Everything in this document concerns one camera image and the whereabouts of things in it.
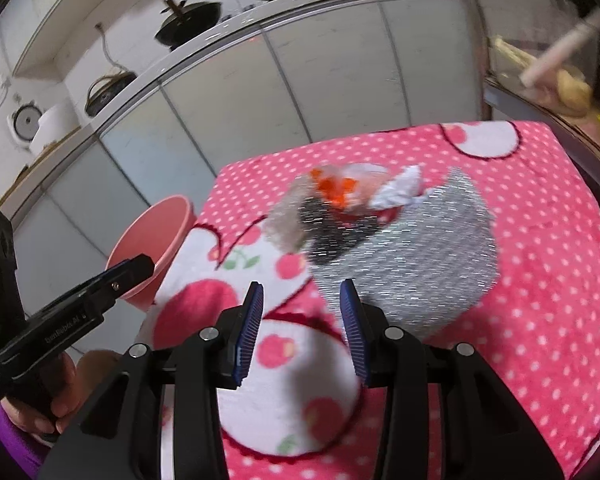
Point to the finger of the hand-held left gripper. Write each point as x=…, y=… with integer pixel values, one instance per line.
x=120, y=282

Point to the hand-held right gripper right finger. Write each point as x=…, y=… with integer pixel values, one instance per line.
x=355, y=335

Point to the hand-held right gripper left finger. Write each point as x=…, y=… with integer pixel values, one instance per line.
x=247, y=335

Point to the pink plastic bucket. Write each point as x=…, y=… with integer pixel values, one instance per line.
x=150, y=230

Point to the silver foam sheet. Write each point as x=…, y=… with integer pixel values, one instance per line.
x=430, y=260

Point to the clear bubble wrap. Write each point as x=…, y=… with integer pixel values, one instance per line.
x=287, y=215

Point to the orange plastic wrapper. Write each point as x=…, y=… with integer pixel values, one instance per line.
x=337, y=192

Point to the white paper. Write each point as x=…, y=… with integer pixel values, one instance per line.
x=397, y=187

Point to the person's left forearm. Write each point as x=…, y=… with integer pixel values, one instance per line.
x=15, y=445

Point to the person's left hand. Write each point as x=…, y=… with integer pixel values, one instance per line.
x=67, y=390

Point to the wooden cutting board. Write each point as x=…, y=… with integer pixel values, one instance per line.
x=60, y=140

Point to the black electric hot pot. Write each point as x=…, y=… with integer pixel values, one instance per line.
x=110, y=95

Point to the pink dotted printed blanket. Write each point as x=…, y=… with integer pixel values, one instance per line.
x=545, y=260

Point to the dark wok with lid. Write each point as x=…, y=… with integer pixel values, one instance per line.
x=187, y=27

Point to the white kitchen counter cabinet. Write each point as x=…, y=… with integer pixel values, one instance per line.
x=330, y=70

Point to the clear plastic container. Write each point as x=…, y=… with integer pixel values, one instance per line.
x=510, y=65

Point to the metal shelf rack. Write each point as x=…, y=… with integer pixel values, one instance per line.
x=472, y=35

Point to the pale yellow vegetable piece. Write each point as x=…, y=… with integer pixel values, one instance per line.
x=510, y=52

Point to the ginger root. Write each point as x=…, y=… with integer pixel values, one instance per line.
x=575, y=92

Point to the white rolling pin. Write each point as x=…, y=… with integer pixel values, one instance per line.
x=560, y=52

